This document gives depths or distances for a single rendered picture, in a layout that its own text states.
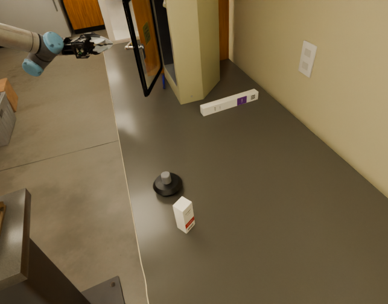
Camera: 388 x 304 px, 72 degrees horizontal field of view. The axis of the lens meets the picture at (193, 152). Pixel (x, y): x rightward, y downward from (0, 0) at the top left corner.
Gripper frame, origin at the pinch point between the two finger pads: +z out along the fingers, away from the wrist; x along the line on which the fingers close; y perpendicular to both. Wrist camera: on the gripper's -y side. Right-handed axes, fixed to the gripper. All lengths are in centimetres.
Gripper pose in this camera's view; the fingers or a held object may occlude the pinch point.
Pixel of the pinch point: (110, 43)
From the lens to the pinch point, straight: 128.4
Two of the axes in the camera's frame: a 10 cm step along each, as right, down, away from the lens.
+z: 9.8, 0.4, -1.7
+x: -0.8, -7.4, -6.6
